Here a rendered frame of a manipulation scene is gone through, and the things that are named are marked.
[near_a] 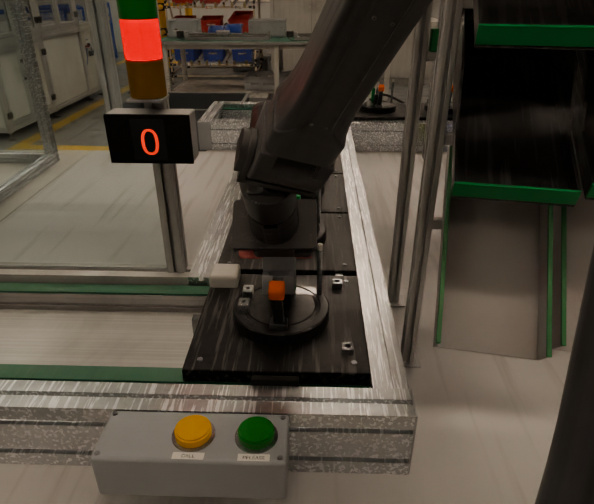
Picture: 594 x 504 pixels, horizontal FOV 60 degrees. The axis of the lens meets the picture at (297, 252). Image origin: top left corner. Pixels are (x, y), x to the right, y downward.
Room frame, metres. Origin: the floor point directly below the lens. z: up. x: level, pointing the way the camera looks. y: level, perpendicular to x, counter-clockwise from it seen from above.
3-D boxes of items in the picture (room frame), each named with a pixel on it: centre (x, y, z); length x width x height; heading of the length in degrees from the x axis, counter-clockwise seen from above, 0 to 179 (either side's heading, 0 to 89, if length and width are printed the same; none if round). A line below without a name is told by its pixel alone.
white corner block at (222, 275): (0.72, 0.12, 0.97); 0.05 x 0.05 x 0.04; 88
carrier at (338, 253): (0.87, 0.01, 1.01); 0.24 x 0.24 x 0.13; 88
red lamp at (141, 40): (0.74, 0.21, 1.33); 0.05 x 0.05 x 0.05
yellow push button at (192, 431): (0.41, 0.11, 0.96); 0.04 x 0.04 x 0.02
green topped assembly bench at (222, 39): (6.10, 0.21, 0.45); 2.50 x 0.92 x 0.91; 88
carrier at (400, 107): (1.94, -0.30, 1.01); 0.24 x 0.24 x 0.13; 88
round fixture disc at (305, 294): (0.62, 0.02, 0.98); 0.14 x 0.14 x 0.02
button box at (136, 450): (0.41, 0.11, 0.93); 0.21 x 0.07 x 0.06; 88
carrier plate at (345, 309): (0.62, 0.02, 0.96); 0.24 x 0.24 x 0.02; 88
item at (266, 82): (6.05, 0.28, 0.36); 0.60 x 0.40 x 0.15; 88
